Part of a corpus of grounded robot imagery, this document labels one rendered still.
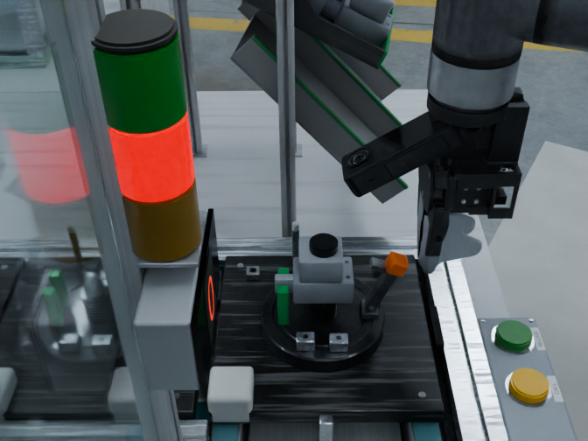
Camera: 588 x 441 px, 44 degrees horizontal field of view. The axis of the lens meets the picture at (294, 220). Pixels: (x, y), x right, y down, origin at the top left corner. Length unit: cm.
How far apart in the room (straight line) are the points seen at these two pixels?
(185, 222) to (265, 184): 76
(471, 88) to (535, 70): 299
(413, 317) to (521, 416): 16
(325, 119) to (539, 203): 46
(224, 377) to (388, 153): 29
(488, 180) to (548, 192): 60
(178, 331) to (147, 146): 12
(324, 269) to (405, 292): 16
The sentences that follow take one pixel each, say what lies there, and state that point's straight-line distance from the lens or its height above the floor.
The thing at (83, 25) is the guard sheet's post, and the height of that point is 142.
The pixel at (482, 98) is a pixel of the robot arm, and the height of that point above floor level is 128.
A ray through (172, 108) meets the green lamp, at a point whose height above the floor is 137.
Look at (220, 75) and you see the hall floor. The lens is 344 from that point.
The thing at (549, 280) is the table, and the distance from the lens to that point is 111.
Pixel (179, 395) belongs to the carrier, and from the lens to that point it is 79.
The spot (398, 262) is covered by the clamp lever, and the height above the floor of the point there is 107.
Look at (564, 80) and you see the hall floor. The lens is 356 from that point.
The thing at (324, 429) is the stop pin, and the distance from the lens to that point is 77.
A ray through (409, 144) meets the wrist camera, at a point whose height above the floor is 123.
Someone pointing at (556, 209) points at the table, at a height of 86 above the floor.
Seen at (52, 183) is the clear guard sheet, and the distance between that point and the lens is 38.
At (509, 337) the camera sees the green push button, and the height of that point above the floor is 97.
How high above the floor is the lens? 158
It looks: 39 degrees down
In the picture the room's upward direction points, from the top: 1 degrees counter-clockwise
